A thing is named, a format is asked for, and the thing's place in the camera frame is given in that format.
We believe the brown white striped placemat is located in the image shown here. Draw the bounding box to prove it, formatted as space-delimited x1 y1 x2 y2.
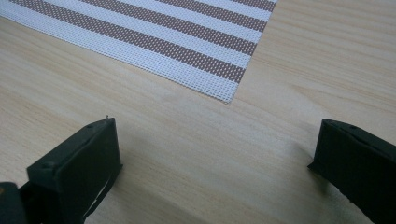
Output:
0 0 279 105

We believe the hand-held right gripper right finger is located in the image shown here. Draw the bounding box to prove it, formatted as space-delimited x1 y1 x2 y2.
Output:
307 118 396 224

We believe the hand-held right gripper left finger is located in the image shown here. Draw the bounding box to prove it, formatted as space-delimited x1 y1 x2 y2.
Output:
19 117 123 224

